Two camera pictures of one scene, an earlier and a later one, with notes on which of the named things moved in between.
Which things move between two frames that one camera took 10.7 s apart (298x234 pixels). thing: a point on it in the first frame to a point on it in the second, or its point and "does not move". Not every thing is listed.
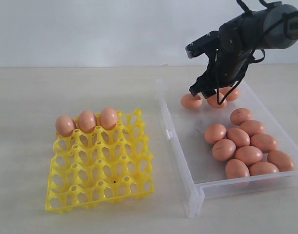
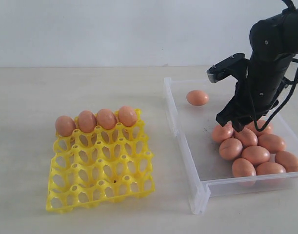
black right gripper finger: (195, 88) to (225, 115)
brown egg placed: (87, 121) does not move
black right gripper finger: (208, 93) to (239, 123)
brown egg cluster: (214, 132) to (220, 133)
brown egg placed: (212, 101) to (127, 116)
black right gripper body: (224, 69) to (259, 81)
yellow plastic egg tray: (89, 168) does not move
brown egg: (239, 137) to (247, 136)
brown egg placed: (65, 126) does not move
